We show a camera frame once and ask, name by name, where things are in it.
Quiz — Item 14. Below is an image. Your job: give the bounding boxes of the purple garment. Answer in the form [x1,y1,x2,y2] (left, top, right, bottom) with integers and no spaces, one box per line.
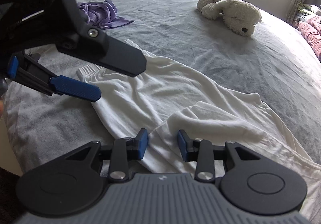
[77,0,134,30]

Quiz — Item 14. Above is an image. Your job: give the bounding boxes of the white garment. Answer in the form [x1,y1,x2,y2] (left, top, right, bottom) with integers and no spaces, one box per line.
[77,51,320,223]

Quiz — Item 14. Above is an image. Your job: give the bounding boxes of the grey bed sheet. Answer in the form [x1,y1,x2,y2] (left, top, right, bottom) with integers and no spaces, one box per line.
[4,0,320,171]

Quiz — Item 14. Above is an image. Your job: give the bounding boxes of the white plush dog toy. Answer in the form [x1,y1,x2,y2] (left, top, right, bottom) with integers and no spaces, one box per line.
[196,0,262,36]

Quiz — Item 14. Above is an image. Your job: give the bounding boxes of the pink folded quilt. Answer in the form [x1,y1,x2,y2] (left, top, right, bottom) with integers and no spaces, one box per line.
[298,15,321,61]

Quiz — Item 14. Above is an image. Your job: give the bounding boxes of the floral bedding pile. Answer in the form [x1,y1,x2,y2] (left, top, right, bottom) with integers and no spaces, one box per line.
[294,2,321,22]

